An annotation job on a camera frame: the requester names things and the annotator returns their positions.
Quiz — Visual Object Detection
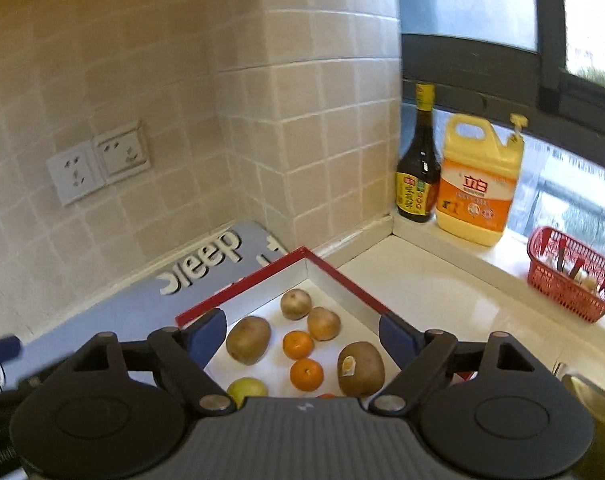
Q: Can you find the brown kiwi with sticker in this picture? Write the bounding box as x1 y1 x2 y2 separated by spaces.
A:
337 341 385 399

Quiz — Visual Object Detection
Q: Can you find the green fruit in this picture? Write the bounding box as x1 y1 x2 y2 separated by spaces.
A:
226 377 269 408

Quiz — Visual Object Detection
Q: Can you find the red and white box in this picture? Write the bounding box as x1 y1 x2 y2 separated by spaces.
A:
176 248 424 398

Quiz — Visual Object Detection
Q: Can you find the small brown kiwi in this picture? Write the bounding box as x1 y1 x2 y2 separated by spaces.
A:
280 288 312 321

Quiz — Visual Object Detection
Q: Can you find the dark soy sauce bottle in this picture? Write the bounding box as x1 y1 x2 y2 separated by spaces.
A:
396 84 441 223

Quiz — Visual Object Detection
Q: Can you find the red plastic basket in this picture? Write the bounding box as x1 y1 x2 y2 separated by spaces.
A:
527 226 605 323

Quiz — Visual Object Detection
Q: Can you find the yellow detergent jug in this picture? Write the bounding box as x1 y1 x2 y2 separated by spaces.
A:
436 114 528 247

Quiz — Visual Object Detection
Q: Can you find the steel sink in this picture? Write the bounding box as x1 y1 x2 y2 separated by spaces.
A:
554 363 605 480

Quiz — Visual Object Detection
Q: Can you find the white wall socket left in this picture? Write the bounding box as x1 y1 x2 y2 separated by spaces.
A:
46 141 105 206

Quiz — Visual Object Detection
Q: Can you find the white wall socket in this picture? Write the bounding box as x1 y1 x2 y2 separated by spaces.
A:
46 141 105 206
93 120 150 184

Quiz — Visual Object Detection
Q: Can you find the white wall socket right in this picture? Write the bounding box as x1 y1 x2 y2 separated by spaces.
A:
93 120 150 184

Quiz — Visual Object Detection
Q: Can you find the dark window frame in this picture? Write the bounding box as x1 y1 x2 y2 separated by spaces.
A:
399 0 605 168

